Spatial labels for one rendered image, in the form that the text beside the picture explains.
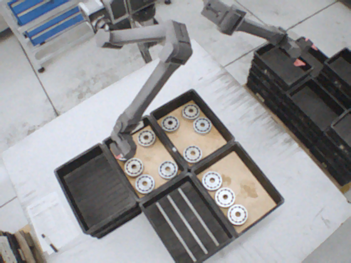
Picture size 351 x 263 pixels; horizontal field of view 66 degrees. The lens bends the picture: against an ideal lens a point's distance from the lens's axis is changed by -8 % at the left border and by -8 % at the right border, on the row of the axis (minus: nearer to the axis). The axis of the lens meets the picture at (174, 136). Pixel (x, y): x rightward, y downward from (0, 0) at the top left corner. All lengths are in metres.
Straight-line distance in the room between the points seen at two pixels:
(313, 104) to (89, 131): 1.70
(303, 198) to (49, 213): 1.47
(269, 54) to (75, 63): 1.96
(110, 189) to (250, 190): 0.74
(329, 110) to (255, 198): 1.20
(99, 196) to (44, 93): 1.80
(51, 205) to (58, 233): 0.17
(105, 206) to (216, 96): 0.98
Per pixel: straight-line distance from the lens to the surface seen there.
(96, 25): 1.33
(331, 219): 1.83
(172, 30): 1.00
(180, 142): 1.64
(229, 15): 1.10
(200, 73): 2.06
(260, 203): 1.57
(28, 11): 2.96
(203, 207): 1.53
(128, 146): 1.17
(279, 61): 2.51
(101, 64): 3.17
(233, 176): 1.58
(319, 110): 2.48
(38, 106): 3.14
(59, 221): 1.80
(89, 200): 1.62
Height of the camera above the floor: 2.32
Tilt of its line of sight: 64 degrees down
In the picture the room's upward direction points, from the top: 7 degrees counter-clockwise
